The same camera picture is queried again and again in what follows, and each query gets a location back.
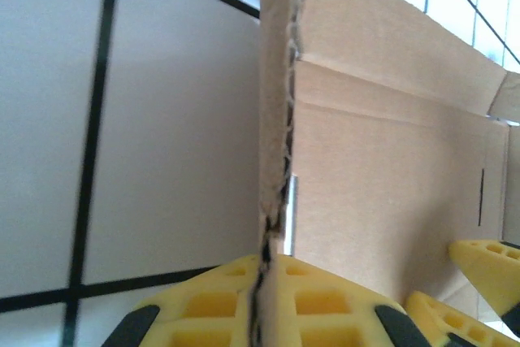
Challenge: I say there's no brown cardboard box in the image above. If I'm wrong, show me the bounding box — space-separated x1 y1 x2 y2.
248 0 520 347

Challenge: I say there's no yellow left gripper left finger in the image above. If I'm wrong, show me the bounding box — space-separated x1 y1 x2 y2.
100 253 260 347

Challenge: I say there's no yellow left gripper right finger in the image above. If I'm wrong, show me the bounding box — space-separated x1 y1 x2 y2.
262 254 428 347

